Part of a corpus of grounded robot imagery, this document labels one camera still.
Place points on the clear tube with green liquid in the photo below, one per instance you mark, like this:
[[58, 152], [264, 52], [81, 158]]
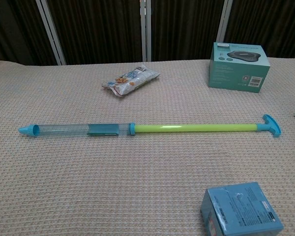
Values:
[[64, 129]]

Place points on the white snack bag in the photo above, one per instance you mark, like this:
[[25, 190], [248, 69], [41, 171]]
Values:
[[130, 79]]

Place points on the beige woven tablecloth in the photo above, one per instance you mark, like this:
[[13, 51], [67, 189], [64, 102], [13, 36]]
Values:
[[137, 184]]

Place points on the dark brown pleated curtain panel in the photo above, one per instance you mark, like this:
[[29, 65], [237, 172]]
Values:
[[184, 27], [96, 29], [12, 29], [273, 22]]

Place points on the teal product box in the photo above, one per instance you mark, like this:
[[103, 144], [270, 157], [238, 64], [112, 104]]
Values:
[[236, 73]]

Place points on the blue cardboard box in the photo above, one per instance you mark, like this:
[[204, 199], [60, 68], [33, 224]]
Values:
[[241, 211]]

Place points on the white screen frame post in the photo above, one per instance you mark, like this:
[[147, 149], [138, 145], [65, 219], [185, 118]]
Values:
[[50, 32], [224, 19], [145, 30]]

